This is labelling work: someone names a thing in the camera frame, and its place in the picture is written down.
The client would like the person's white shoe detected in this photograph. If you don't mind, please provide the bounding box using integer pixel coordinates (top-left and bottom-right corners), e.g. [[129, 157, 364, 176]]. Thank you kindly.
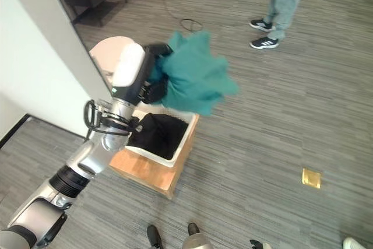
[[342, 237, 373, 249]]

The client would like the black cloth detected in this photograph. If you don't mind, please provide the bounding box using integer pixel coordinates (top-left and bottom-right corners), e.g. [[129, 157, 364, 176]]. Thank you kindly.
[[127, 113, 189, 162]]

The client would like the wooden laundry basket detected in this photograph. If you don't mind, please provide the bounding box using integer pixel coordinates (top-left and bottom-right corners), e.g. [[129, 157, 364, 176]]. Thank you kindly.
[[108, 107, 200, 201]]

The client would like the black floor cable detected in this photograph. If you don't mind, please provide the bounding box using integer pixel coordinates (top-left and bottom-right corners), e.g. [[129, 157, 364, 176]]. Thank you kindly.
[[151, 0, 202, 33]]

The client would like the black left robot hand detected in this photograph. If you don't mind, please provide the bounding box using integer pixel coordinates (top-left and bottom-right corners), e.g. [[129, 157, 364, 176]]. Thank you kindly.
[[112, 43, 175, 106]]

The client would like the person's dark shoe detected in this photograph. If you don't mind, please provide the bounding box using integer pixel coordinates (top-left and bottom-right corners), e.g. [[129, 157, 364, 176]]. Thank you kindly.
[[249, 239, 272, 249]]

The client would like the teal cloth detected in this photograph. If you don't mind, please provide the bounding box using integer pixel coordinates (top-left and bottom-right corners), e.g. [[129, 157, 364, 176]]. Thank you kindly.
[[149, 30, 241, 117]]

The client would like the person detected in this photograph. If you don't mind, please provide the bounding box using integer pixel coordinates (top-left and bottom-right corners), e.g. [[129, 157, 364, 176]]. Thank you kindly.
[[249, 0, 310, 50]]

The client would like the white basket liner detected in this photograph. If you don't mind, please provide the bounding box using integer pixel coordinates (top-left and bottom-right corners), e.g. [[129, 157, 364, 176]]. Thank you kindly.
[[124, 107, 196, 164]]

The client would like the round pink table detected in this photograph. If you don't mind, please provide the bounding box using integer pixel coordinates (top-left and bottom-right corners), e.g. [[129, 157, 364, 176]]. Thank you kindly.
[[89, 36, 138, 78]]

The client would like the brass floor socket plate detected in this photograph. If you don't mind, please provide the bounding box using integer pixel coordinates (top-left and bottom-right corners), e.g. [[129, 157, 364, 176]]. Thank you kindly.
[[301, 168, 322, 189]]

